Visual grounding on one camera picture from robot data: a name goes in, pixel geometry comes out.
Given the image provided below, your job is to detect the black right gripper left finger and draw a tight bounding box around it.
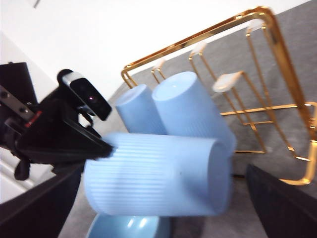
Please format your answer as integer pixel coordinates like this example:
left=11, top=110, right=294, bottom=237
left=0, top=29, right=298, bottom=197
left=0, top=163, right=84, bottom=238

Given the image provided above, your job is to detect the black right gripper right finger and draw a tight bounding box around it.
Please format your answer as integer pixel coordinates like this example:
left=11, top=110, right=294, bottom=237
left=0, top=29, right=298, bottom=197
left=246, top=163, right=317, bottom=238

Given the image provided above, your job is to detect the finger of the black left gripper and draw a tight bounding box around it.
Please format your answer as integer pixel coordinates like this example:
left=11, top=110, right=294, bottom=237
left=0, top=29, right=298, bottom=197
left=63, top=119, right=103, bottom=140
left=15, top=109, right=115, bottom=166

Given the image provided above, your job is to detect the blue ribbed cup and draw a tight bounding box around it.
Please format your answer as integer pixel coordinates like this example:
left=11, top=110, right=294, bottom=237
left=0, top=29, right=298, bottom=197
left=151, top=71, right=237, bottom=159
left=83, top=132, right=233, bottom=216
left=115, top=84, right=166, bottom=136

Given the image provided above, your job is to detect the blue ridged bowl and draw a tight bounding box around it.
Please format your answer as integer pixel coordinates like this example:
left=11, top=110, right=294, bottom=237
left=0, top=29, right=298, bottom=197
left=85, top=213, right=174, bottom=238

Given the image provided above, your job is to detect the pale grey camera box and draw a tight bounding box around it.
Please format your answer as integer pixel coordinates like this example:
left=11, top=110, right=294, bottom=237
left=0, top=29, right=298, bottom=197
left=57, top=69, right=112, bottom=121

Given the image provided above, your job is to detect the gold wire cup rack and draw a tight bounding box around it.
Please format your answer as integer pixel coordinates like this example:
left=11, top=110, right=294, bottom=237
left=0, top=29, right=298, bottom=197
left=120, top=6, right=317, bottom=186

